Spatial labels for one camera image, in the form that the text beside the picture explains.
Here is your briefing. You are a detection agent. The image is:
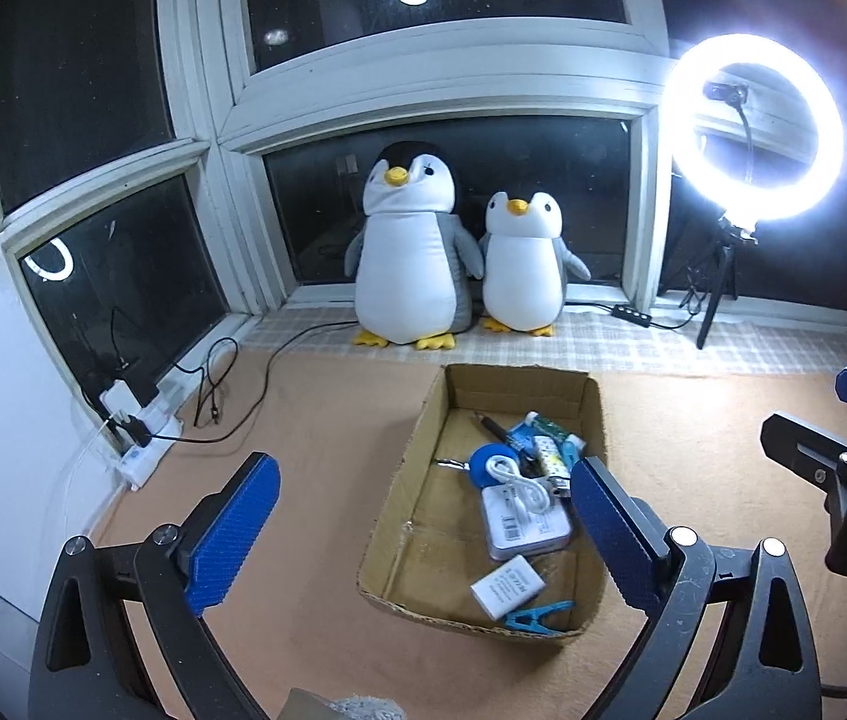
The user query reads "white usb cable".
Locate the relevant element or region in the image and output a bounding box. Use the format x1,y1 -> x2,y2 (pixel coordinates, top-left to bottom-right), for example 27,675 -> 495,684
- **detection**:
483,452 -> 557,517

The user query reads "green glitter glue tube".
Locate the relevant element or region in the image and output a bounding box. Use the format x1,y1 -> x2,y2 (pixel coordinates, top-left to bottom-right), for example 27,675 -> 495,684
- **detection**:
524,411 -> 586,454

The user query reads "white rectangular tin box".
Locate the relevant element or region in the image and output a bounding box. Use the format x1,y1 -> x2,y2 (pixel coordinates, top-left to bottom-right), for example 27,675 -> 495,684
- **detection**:
480,484 -> 573,562

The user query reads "blue clothes peg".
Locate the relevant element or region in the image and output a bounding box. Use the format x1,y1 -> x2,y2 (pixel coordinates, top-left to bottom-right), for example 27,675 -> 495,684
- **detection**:
503,600 -> 575,637

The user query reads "white wall charger plug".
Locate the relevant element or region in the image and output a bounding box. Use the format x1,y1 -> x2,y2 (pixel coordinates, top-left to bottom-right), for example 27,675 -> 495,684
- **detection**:
471,556 -> 545,621

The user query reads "blue phone stand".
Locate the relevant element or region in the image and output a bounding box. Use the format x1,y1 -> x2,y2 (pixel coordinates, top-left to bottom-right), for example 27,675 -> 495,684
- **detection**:
510,419 -> 581,476

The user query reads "black marker pen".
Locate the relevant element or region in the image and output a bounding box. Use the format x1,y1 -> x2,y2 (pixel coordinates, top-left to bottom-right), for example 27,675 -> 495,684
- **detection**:
476,413 -> 513,445

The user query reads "brown cardboard box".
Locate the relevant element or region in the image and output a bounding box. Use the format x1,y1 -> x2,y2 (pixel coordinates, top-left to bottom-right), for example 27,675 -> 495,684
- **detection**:
355,362 -> 609,646

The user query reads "white power strip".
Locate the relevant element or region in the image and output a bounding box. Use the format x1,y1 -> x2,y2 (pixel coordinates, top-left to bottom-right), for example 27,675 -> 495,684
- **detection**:
116,406 -> 183,491

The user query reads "white power adapter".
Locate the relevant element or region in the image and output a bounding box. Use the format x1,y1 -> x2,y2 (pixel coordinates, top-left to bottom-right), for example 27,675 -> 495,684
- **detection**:
100,379 -> 140,418

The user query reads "small penguin plush toy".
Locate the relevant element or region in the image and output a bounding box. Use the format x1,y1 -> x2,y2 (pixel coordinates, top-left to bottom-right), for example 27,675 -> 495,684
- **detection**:
480,190 -> 593,337

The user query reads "large penguin plush toy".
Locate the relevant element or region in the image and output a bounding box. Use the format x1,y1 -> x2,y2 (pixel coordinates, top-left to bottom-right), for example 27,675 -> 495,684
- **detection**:
344,140 -> 485,351

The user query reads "black cable on floor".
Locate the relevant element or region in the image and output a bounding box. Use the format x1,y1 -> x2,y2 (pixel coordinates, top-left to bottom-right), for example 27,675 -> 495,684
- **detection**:
100,305 -> 362,452

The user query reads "white ring light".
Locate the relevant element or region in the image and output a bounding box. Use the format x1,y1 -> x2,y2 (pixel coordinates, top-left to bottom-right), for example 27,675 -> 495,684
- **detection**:
659,32 -> 846,231

